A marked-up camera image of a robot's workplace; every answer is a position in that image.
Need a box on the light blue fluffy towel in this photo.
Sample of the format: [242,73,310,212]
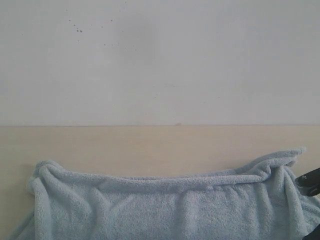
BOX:
[9,148,320,240]

